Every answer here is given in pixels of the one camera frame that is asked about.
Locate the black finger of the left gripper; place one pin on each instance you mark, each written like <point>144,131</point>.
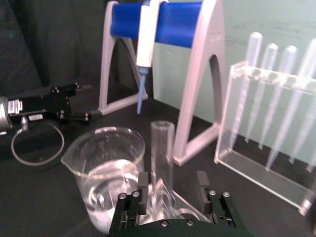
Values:
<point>76,118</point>
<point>66,89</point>

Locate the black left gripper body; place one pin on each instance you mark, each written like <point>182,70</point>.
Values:
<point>47,105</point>

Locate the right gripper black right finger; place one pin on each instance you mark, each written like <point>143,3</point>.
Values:
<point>219,207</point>

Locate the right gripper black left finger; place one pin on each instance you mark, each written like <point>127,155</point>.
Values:
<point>128,209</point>

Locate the clear glass beaker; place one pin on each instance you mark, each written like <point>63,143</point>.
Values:
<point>103,172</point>

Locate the clear acrylic pipette rack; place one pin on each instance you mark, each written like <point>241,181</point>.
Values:
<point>259,177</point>

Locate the clear graduated cylinder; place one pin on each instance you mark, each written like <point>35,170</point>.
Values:
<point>161,153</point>

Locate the black table cloth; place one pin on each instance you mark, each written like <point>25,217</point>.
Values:
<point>37,202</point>

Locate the white micropipette with blue tip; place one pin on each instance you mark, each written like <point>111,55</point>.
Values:
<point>145,42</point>

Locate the clear plastic transfer pipette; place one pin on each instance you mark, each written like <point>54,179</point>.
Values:
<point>254,47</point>
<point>287,59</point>
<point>291,106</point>
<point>311,165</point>
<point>269,56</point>
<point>303,138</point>

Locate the grey stand with blue bar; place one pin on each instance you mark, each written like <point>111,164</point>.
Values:
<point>195,81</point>

